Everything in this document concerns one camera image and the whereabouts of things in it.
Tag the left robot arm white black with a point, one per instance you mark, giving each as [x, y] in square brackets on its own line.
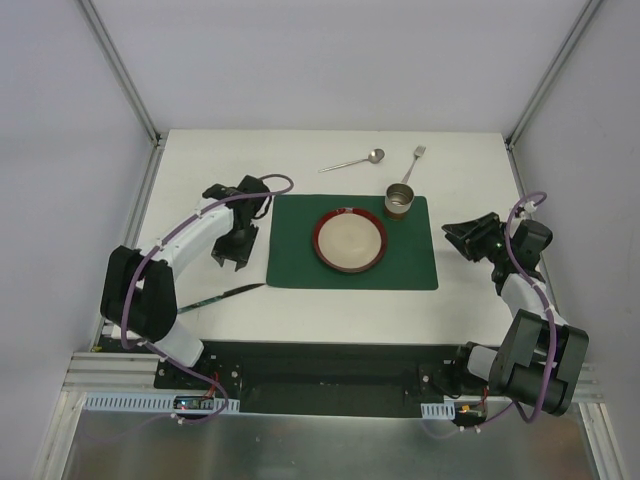
[139, 289]

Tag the left white cable duct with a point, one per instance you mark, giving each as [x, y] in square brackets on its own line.
[159, 403]

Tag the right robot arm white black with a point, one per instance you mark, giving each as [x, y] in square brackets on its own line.
[540, 359]

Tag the white cable duct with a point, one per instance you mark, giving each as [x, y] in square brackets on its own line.
[159, 403]
[438, 411]

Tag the silver spoon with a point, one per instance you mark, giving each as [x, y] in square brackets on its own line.
[375, 156]

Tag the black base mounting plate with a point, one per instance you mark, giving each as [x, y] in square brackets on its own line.
[359, 380]

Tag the right aluminium frame post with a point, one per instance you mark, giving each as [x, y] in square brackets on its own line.
[569, 44]

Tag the aluminium frame post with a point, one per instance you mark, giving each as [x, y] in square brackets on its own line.
[569, 44]
[119, 70]

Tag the dark green placemat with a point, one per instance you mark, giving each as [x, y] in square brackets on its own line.
[408, 264]

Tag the front aluminium rail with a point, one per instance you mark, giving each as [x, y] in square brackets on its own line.
[133, 372]

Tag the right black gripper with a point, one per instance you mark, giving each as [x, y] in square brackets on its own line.
[480, 239]

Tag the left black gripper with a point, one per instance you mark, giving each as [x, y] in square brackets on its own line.
[235, 250]

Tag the black knife green handle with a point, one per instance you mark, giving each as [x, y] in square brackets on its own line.
[218, 298]

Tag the red rimmed beige plate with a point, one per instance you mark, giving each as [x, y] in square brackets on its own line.
[350, 240]

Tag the right white cable duct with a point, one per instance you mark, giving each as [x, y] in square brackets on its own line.
[438, 411]

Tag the steel cup brown base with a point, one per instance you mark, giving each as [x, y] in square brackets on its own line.
[398, 200]

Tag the silver fork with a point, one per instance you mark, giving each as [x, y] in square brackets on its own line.
[418, 153]

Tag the left aluminium frame post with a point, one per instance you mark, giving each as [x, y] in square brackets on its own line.
[119, 70]

